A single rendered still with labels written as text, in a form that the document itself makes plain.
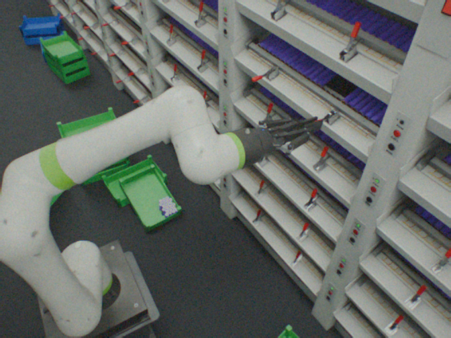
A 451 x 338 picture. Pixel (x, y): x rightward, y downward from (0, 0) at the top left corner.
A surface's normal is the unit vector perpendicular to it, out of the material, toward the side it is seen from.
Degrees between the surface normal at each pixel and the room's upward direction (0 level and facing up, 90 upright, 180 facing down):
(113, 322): 4
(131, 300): 4
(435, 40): 90
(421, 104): 90
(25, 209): 26
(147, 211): 17
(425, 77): 90
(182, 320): 0
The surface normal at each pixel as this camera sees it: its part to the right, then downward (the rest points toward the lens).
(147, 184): 0.16, -0.48
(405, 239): -0.29, -0.51
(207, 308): 0.00, -0.69
